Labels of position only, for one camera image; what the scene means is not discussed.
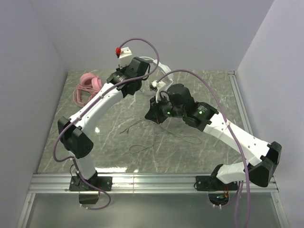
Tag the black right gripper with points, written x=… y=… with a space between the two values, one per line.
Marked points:
x=154 y=113

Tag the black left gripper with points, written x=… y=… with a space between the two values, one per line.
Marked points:
x=141 y=65

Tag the pink headphones with cable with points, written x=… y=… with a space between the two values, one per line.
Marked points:
x=89 y=83

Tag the white headphones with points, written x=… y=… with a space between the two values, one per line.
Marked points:
x=162 y=69

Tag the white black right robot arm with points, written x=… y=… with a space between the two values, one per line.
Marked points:
x=260 y=158

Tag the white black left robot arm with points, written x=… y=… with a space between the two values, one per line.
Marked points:
x=74 y=131

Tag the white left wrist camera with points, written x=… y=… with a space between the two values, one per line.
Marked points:
x=124 y=56

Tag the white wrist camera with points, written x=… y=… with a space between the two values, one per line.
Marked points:
x=158 y=87
x=124 y=56

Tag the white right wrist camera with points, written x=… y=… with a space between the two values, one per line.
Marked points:
x=158 y=87

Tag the aluminium right side rail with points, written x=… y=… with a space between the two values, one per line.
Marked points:
x=240 y=103

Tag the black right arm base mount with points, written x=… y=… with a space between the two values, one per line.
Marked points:
x=218 y=192

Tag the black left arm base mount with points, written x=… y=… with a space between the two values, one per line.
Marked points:
x=91 y=190

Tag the aluminium front rail frame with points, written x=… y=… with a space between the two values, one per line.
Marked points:
x=144 y=201

